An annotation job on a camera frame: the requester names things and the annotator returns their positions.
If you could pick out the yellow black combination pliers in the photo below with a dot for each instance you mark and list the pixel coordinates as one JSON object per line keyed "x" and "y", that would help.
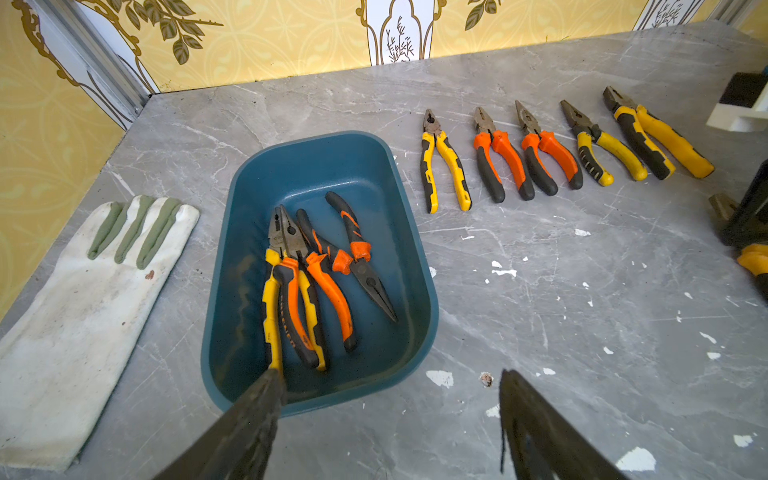
{"x": 644, "y": 132}

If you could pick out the large yellow black lineman pliers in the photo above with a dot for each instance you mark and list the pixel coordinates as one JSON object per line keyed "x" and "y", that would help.
{"x": 754, "y": 259}

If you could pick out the orange black upside-down long-nose pliers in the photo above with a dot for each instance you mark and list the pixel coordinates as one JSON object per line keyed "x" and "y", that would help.
{"x": 361, "y": 252}

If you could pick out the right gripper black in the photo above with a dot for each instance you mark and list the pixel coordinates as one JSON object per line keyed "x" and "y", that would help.
{"x": 742, "y": 223}

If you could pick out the yellow black deli pliers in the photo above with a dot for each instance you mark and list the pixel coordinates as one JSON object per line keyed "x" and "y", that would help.
{"x": 273, "y": 300}

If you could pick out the white green work glove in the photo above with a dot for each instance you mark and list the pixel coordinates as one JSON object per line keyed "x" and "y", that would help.
{"x": 61, "y": 361}

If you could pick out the yellow black long-nose pliers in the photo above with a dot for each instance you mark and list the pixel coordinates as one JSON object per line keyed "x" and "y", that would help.
{"x": 588, "y": 134}

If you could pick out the teal storage box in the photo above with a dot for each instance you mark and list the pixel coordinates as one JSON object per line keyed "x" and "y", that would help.
{"x": 339, "y": 179}

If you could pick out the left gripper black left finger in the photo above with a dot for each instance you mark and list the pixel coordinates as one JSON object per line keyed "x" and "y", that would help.
{"x": 239, "y": 444}

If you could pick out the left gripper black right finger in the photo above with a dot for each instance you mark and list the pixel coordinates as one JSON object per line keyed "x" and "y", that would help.
{"x": 540, "y": 442}

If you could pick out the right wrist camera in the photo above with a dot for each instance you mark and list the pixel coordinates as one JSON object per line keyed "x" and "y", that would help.
{"x": 743, "y": 105}

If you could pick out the orange black combination pliers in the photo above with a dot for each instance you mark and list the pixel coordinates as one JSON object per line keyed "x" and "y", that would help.
{"x": 308, "y": 260}

